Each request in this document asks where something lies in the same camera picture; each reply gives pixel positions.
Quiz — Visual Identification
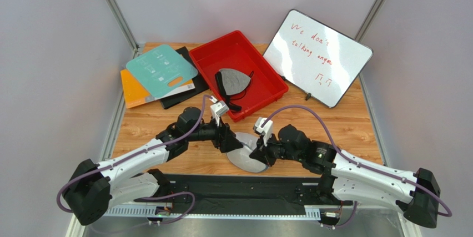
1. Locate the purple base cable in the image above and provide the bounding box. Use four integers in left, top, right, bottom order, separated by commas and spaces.
140, 191, 196, 226

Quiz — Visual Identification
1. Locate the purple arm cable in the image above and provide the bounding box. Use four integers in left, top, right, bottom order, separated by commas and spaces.
260, 104, 453, 218
56, 94, 219, 214

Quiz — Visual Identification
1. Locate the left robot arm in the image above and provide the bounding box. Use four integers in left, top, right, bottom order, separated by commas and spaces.
57, 107, 243, 225

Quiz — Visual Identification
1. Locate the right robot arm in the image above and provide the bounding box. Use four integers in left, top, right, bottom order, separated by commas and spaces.
250, 125, 440, 229

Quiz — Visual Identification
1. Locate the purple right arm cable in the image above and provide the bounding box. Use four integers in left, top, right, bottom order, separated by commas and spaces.
260, 104, 453, 218

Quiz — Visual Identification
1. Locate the white whiteboard with writing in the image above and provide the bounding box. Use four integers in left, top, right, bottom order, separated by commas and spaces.
263, 9, 374, 108

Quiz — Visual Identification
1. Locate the grey black bra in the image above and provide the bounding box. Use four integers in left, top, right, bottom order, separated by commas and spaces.
214, 68, 254, 112

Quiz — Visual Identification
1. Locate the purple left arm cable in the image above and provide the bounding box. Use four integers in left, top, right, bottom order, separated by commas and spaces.
56, 94, 219, 214

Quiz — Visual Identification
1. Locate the teal cutting board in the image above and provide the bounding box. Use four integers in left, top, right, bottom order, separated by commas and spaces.
125, 44, 198, 99

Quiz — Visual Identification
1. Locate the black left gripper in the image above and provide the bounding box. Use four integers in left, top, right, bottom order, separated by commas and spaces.
187, 113, 243, 153

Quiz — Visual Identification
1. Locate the black folder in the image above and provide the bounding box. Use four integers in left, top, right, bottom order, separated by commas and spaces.
160, 47, 209, 109

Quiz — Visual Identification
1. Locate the white mesh laundry bag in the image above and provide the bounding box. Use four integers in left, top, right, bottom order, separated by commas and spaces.
227, 132, 268, 173

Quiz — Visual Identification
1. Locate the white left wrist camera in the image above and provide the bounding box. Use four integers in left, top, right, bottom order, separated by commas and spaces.
210, 99, 229, 126

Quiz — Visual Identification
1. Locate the orange folder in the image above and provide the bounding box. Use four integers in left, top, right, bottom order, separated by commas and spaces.
120, 69, 196, 109

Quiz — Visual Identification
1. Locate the red plastic tray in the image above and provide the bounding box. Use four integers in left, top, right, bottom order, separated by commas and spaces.
189, 31, 288, 122

